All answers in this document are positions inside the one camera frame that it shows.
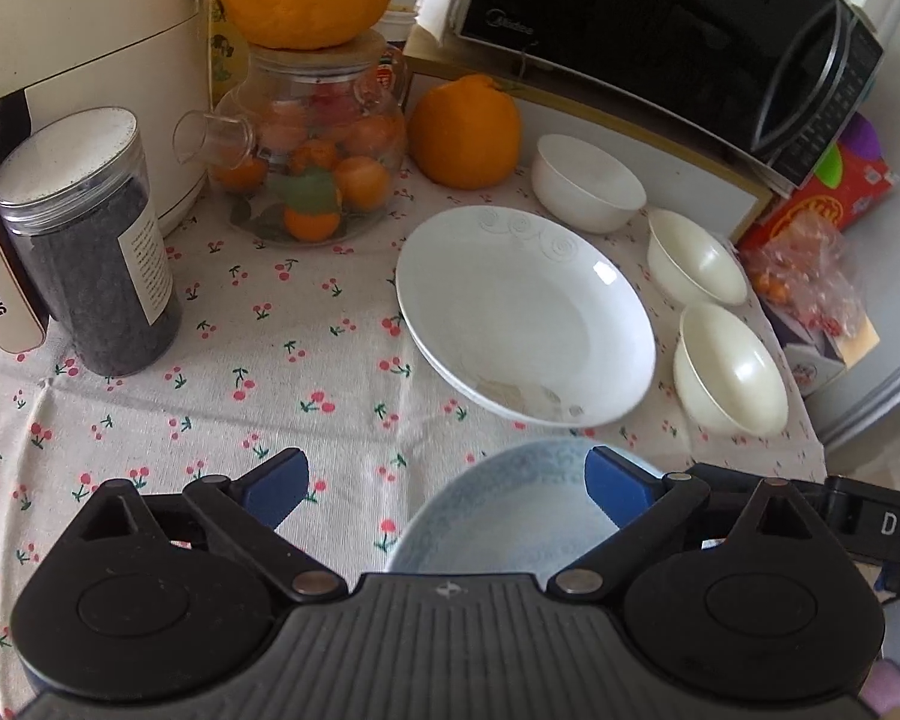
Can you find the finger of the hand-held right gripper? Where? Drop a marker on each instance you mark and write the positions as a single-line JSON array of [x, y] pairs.
[[810, 487]]

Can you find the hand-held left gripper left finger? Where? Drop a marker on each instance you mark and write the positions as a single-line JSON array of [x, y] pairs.
[[274, 487]]

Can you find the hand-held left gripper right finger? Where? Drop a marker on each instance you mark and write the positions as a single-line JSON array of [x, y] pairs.
[[619, 487]]

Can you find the blue patterned bowl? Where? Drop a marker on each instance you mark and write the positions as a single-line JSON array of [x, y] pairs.
[[495, 517]]

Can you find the cream ceramic bowl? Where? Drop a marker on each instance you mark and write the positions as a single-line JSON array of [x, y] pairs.
[[731, 375], [697, 259]]

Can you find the white plate with embossed swirls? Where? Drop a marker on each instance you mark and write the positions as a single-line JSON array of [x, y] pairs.
[[525, 307]]

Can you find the person's right hand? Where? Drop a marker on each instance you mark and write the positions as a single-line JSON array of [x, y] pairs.
[[886, 686]]

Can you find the cherry print tablecloth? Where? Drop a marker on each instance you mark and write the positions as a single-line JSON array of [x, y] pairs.
[[270, 390]]

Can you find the white and blue cardboard box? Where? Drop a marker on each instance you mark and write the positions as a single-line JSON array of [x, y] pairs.
[[817, 367]]

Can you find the plastic bag of oranges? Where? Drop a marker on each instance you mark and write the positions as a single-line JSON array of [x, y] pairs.
[[802, 270]]

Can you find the silver refrigerator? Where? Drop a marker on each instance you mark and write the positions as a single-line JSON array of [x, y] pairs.
[[892, 277]]

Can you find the clear jar with dark contents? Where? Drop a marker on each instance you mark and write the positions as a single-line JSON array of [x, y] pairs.
[[97, 255]]

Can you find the red cardboard box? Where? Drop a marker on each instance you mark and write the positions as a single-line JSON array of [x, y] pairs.
[[862, 187]]

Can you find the white deep bowl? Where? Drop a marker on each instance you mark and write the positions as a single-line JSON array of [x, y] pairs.
[[585, 180]]

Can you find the green plastic item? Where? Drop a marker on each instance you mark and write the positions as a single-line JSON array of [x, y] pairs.
[[829, 169]]

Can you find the glass teapot with kumquats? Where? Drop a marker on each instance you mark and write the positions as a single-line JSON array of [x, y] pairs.
[[307, 157]]

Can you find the brown and white carton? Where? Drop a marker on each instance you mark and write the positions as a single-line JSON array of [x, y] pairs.
[[0, 285]]

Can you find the white wooden-edged shelf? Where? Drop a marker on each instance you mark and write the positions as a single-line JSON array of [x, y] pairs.
[[645, 142]]

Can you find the purple plastic item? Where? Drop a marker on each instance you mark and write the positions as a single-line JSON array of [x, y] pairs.
[[864, 136]]

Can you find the cartoon print package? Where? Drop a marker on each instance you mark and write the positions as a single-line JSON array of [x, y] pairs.
[[225, 52]]

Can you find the black microwave oven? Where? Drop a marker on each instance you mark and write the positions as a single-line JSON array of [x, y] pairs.
[[645, 22]]

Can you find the white kitchen appliance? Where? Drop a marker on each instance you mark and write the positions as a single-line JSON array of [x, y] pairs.
[[97, 22]]

